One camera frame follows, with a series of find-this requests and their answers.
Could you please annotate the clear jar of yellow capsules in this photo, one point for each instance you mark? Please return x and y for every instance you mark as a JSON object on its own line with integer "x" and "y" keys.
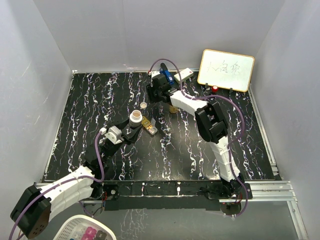
{"x": 173, "y": 110}

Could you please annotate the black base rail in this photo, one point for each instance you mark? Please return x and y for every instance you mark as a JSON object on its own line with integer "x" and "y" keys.
{"x": 210, "y": 195}

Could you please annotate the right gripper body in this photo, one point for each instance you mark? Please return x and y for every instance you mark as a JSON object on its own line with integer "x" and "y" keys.
{"x": 154, "y": 94}

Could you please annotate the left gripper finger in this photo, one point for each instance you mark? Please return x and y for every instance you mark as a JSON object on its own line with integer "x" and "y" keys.
{"x": 131, "y": 135}
{"x": 119, "y": 125}

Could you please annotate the white plastic basket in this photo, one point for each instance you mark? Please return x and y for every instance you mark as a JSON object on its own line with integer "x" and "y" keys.
{"x": 82, "y": 227}

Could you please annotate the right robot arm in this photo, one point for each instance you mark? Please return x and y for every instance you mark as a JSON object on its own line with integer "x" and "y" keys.
{"x": 212, "y": 127}

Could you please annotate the small whiteboard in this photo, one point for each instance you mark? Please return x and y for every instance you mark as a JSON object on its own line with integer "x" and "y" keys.
{"x": 225, "y": 70}

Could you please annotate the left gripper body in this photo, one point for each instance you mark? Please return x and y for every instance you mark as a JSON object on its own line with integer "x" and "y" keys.
{"x": 111, "y": 151}

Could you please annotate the yellow clear weekly pill organizer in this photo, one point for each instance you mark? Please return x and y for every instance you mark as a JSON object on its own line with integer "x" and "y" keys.
{"x": 149, "y": 126}

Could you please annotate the white cap pill bottle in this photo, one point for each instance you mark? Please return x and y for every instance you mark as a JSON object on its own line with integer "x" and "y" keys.
{"x": 135, "y": 119}

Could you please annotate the white green small box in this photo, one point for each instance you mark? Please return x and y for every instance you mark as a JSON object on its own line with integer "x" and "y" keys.
{"x": 183, "y": 75}

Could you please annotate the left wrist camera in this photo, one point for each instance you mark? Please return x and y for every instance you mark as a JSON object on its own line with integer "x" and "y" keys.
{"x": 113, "y": 134}

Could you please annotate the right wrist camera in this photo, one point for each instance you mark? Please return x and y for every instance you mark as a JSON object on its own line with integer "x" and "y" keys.
{"x": 154, "y": 73}

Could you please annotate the white bottle cap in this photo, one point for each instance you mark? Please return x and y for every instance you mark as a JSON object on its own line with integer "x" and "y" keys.
{"x": 143, "y": 105}

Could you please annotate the red emergency stop button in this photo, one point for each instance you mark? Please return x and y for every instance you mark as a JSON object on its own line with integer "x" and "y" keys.
{"x": 214, "y": 89}

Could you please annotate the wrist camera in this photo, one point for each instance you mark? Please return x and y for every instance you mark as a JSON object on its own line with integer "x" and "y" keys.
{"x": 154, "y": 73}
{"x": 113, "y": 134}

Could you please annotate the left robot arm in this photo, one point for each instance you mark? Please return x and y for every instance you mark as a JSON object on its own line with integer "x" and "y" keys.
{"x": 38, "y": 206}

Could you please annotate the blue black stapler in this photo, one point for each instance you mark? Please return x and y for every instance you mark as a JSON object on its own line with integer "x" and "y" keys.
{"x": 164, "y": 70}

